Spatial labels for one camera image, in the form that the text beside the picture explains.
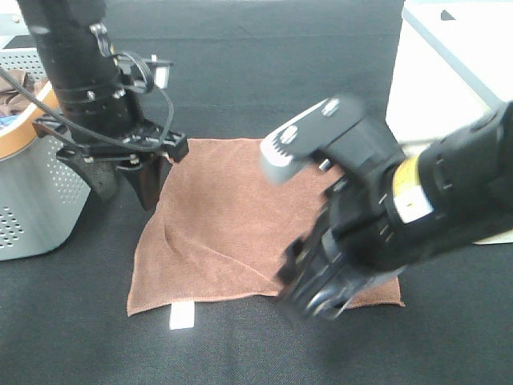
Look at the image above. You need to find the black table cloth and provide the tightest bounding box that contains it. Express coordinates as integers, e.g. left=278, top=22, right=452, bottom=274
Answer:
left=1, top=1, right=512, bottom=384

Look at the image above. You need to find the brown towel in basket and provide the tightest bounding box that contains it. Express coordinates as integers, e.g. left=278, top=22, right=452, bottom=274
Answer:
left=0, top=69, right=48, bottom=117

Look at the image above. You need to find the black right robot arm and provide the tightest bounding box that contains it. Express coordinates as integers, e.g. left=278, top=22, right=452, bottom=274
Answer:
left=278, top=98, right=512, bottom=319

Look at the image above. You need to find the white storage bin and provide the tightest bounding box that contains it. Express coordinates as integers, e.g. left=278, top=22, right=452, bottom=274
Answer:
left=386, top=1, right=512, bottom=245

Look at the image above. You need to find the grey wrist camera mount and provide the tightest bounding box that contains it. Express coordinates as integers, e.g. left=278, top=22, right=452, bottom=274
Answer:
left=260, top=94, right=406, bottom=186

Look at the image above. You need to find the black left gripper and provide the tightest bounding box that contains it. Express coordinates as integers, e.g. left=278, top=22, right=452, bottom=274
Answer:
left=33, top=114, right=189, bottom=210

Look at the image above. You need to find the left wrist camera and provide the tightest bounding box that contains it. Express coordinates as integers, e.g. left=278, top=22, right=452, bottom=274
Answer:
left=89, top=22, right=173, bottom=95

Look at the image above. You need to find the grey perforated laundry basket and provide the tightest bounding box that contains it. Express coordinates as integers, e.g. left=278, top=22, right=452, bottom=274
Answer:
left=0, top=34, right=92, bottom=262

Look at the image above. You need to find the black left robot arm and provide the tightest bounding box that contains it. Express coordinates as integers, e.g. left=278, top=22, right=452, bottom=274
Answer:
left=18, top=1, right=188, bottom=209

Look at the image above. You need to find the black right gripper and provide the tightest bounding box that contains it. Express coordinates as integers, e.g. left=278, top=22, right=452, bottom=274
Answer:
left=277, top=177, right=405, bottom=320

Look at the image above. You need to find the brown microfibre towel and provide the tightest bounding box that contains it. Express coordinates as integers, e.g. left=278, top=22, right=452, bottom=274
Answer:
left=126, top=137, right=405, bottom=330

